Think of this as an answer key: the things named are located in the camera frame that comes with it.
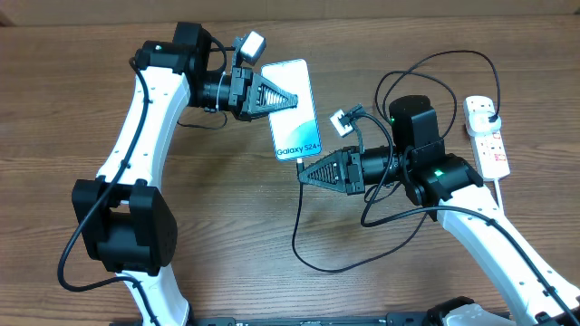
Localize Samsung Galaxy smartphone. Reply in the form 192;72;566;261
261;59;323;161

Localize black USB charging cable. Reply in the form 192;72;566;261
291;49;502;274

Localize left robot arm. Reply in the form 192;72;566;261
72;22;298;325

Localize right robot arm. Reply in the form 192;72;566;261
297;95;579;325

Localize white USB charger plug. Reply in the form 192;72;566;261
466;112;502;137

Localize white power strip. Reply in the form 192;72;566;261
463;95;510;181

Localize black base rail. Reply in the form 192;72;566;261
186;312;430;326

